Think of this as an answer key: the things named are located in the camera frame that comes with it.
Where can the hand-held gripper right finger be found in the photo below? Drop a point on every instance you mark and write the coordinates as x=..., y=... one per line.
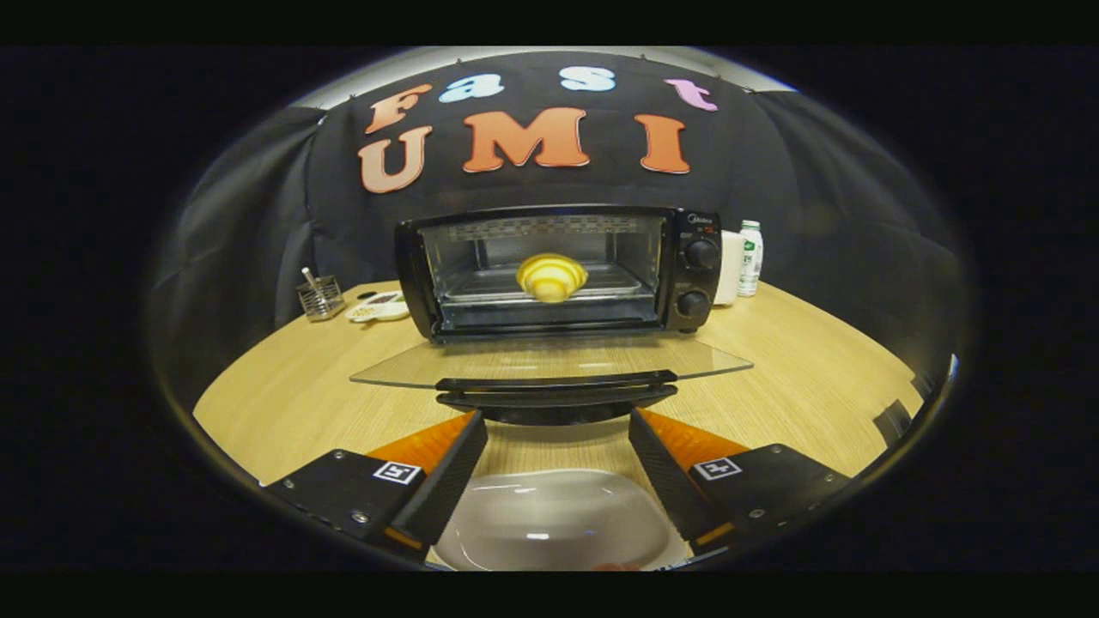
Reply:
x=665, y=489

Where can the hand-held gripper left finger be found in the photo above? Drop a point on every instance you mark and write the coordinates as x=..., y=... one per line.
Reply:
x=446, y=489

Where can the black toaster oven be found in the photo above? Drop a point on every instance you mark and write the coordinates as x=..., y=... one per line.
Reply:
x=695, y=279

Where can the yellow croissant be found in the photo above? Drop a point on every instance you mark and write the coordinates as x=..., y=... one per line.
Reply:
x=552, y=276

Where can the white plate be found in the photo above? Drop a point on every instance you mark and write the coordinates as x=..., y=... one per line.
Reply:
x=558, y=519

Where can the small white dish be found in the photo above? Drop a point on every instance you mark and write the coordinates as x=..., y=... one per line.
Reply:
x=379, y=307

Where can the white box appliance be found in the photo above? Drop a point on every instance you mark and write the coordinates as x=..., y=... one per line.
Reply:
x=730, y=268

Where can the white plastic bottle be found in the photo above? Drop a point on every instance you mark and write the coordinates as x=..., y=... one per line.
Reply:
x=750, y=257

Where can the black backdrop cloth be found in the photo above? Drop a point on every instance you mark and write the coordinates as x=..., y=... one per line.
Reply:
x=258, y=223

